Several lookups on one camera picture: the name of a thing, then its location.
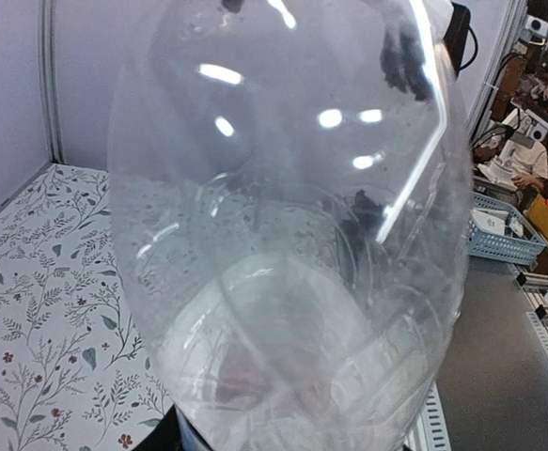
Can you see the clear bottle red label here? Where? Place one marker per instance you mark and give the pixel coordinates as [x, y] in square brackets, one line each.
[290, 191]

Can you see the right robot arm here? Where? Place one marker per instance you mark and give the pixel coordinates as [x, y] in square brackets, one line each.
[456, 36]

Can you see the blue plastic basket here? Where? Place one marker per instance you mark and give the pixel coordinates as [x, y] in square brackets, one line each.
[499, 232]

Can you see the floral table mat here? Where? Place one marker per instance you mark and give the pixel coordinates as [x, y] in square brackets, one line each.
[74, 372]

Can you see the person in white shirt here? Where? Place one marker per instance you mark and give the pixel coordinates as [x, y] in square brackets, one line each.
[528, 167]

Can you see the left aluminium frame post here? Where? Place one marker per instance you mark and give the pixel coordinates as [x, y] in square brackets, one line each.
[47, 81]

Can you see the aluminium frame post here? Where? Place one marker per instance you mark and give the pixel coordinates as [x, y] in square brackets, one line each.
[47, 81]
[497, 25]

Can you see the right aluminium frame post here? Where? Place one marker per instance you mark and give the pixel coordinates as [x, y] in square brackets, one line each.
[497, 25]

